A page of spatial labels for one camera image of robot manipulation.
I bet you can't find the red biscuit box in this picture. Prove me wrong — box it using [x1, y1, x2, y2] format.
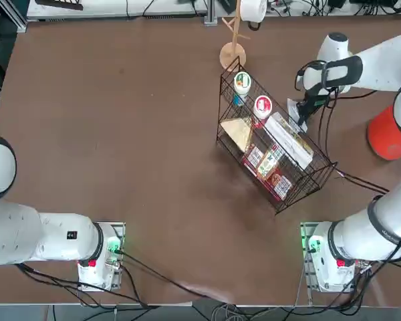
[266, 169, 293, 202]

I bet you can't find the white red snack box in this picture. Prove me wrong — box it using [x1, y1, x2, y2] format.
[243, 145, 265, 170]

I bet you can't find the orange round bin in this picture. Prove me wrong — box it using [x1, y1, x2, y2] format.
[366, 105, 401, 161]

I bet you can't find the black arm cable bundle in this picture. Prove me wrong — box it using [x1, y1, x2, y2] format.
[295, 60, 390, 195]

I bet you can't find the white tissue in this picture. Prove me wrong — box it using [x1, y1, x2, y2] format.
[286, 96, 309, 133]

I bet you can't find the aluminium frame post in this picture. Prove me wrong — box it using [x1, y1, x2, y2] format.
[6, 0, 29, 33]
[203, 0, 219, 26]

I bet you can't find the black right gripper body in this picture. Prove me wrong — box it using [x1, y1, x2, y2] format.
[302, 87, 332, 108]

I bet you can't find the large yellow snack packet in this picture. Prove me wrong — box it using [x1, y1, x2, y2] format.
[263, 112, 314, 171]

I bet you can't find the white mug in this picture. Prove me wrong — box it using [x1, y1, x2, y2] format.
[239, 0, 268, 32]

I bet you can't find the white jar red lid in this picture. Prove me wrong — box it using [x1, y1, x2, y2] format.
[253, 95, 274, 130]

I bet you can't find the wooden mug tree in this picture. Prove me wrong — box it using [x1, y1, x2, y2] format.
[219, 0, 253, 72]

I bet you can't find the teal snack box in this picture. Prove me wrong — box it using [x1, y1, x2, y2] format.
[256, 150, 279, 181]

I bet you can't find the wrapped sandwich packet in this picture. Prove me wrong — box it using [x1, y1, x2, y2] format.
[219, 116, 254, 153]

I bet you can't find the black wire shelf rack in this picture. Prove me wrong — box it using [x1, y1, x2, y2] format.
[215, 56, 338, 215]

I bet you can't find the white jar green lid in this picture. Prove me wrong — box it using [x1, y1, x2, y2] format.
[233, 71, 253, 106]

